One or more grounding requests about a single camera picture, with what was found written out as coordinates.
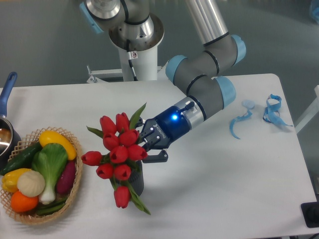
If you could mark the orange fruit toy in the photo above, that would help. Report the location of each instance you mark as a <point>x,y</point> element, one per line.
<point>21,203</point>

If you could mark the dark green cucumber toy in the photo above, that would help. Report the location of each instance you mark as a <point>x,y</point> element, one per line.
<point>23,159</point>

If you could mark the blue curled ribbon strip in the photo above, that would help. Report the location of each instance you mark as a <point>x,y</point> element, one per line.
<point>248,105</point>

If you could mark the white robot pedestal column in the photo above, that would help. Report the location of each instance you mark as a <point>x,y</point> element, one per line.
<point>139,65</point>

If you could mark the cream garlic bulb toy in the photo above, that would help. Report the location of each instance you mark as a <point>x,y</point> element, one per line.
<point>31,183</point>

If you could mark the white metal base frame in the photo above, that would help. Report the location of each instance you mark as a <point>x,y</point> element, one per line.
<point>107,73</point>

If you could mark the black device at edge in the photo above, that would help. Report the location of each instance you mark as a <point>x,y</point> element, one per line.
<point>310,212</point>

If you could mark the red tulip bouquet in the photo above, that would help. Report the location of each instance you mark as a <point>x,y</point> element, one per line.
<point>123,142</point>

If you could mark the yellow bell pepper toy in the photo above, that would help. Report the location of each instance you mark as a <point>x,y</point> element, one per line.
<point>9,180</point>

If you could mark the woven wicker basket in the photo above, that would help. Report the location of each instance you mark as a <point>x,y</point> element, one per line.
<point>30,218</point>

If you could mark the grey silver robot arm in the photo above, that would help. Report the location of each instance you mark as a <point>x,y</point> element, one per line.
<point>136,33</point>

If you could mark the green bok choy toy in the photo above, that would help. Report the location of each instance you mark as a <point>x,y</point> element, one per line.
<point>50,163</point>

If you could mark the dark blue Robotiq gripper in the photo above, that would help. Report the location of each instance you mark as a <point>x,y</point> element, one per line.
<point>161,131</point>

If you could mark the green pea pods toy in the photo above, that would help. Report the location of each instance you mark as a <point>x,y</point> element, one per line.
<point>51,208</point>

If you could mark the purple sweet potato toy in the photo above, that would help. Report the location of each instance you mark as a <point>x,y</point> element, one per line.
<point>66,180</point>

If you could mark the blue ribbon knot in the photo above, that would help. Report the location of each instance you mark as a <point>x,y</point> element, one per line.
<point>271,111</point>

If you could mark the blue handled saucepan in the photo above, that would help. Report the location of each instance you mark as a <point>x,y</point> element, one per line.
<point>9,138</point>

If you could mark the white frame at right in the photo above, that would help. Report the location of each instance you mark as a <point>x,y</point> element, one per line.
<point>309,113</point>

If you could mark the dark grey ribbed vase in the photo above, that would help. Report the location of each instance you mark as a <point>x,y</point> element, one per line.
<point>137,179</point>

